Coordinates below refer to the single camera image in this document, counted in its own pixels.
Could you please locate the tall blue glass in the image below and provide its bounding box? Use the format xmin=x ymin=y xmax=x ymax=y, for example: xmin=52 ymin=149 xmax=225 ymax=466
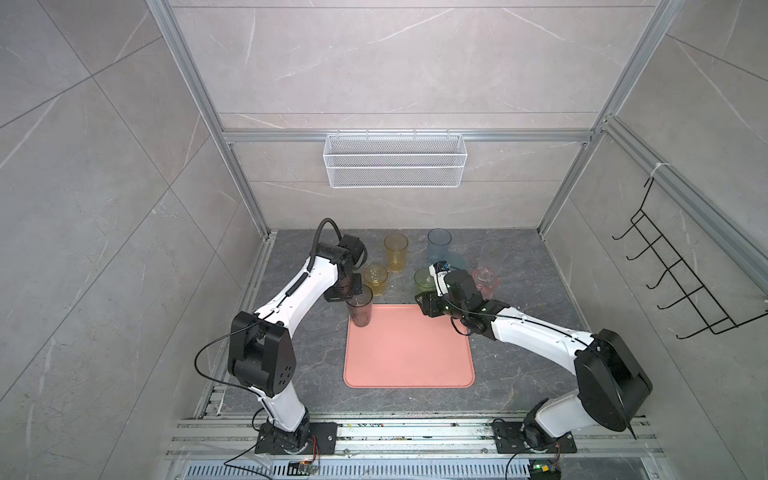
xmin=426 ymin=228 xmax=453 ymax=264

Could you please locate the short green glass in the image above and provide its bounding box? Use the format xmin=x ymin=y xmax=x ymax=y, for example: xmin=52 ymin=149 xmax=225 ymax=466
xmin=413 ymin=267 xmax=436 ymax=295

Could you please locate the short yellow glass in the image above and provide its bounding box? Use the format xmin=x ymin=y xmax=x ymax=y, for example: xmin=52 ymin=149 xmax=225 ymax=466
xmin=363 ymin=263 xmax=389 ymax=296

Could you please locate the white wire mesh basket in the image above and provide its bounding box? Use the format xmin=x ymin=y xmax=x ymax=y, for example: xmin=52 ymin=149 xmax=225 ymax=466
xmin=323 ymin=134 xmax=468 ymax=189

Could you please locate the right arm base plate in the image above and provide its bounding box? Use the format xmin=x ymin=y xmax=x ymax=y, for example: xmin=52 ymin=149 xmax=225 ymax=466
xmin=489 ymin=418 xmax=577 ymax=454

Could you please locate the pink plastic tray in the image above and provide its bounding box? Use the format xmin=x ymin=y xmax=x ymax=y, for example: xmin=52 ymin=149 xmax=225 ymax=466
xmin=343 ymin=304 xmax=475 ymax=389

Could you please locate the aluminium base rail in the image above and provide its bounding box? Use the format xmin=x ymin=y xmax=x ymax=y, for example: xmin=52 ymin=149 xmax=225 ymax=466
xmin=163 ymin=413 xmax=664 ymax=459

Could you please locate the black wire hook rack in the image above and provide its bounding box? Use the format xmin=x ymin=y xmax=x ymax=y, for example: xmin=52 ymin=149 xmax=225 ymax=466
xmin=611 ymin=178 xmax=767 ymax=340

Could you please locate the teal dimpled cup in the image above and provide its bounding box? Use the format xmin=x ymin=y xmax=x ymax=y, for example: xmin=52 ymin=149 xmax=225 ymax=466
xmin=446 ymin=252 xmax=467 ymax=270

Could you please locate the tall yellow glass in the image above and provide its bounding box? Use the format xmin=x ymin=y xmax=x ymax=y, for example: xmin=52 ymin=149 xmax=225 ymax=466
xmin=384 ymin=232 xmax=409 ymax=272

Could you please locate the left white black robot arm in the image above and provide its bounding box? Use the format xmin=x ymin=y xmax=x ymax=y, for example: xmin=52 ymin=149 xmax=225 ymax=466
xmin=196 ymin=218 xmax=367 ymax=453

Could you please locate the pink short glass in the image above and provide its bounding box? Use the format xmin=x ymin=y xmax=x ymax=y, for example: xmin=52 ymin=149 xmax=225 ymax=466
xmin=472 ymin=267 xmax=500 ymax=299

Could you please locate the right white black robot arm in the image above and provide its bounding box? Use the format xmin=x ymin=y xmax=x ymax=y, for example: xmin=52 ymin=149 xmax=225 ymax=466
xmin=415 ymin=261 xmax=653 ymax=452

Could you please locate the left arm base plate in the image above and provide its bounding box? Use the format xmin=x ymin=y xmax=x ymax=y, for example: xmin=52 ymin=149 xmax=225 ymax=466
xmin=255 ymin=422 xmax=339 ymax=455

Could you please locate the dark grey tall glass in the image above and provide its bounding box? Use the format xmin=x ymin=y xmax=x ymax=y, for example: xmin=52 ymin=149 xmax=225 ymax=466
xmin=347 ymin=301 xmax=372 ymax=328

